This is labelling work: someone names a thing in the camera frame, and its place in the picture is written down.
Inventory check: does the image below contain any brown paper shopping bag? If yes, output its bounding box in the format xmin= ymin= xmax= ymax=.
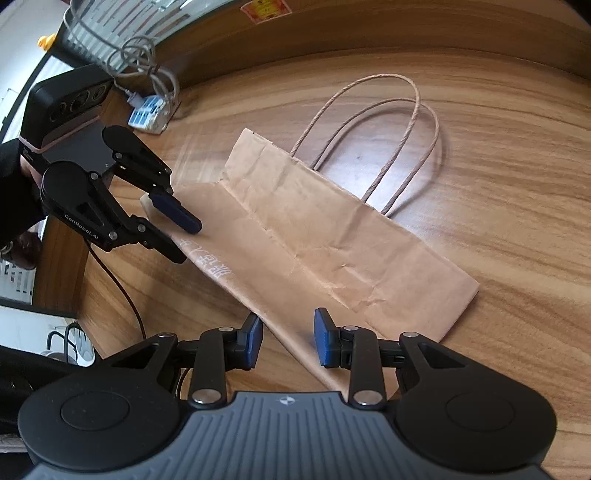
xmin=139 ymin=73 xmax=482 ymax=400

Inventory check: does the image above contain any white power strip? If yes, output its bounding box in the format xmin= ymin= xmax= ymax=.
xmin=127 ymin=95 xmax=171 ymax=135

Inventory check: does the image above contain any red yellow sticker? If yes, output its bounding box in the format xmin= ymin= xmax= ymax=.
xmin=240 ymin=0 xmax=293 ymax=24

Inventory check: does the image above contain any black thin cable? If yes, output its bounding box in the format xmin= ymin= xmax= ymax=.
xmin=85 ymin=239 xmax=148 ymax=341

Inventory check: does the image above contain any black camera box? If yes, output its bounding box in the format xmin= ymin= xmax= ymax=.
xmin=18 ymin=64 xmax=113 ymax=174

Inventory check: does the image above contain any grey cable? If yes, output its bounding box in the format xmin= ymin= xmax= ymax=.
xmin=62 ymin=0 xmax=181 ymax=105

